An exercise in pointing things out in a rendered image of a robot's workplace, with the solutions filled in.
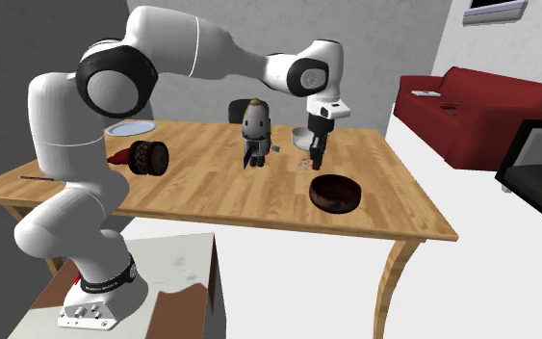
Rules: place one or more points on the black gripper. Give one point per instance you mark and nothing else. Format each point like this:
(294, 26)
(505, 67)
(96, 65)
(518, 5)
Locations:
(320, 125)

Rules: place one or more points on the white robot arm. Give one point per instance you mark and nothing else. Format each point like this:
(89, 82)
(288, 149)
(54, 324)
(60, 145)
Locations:
(167, 40)

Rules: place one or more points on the small speckled flat item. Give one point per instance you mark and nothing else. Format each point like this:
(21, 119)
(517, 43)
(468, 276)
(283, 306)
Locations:
(304, 164)

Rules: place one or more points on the white bowl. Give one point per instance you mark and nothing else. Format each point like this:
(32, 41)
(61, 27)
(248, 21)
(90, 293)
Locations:
(300, 137)

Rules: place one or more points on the dark brown round bowl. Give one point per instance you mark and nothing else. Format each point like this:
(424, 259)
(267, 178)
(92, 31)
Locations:
(335, 193)

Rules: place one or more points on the wooden table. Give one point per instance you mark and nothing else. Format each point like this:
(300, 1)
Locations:
(214, 187)

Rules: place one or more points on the red sofa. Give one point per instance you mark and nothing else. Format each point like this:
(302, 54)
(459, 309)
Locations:
(477, 117)

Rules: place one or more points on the dark patterned cylinder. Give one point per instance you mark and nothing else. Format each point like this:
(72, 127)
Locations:
(150, 158)

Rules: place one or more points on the pale blue plate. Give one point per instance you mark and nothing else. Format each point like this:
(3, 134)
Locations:
(130, 128)

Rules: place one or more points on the white and brown robot stand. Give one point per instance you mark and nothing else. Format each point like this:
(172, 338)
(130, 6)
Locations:
(176, 291)

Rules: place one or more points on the black armchair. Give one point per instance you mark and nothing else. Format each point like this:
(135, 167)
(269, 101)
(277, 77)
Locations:
(540, 173)

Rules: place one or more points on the window with grey sill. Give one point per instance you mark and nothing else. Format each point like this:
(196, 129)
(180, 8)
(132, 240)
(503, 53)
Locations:
(495, 9)

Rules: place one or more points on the thin dark pen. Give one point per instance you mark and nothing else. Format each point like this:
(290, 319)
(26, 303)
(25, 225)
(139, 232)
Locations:
(36, 178)

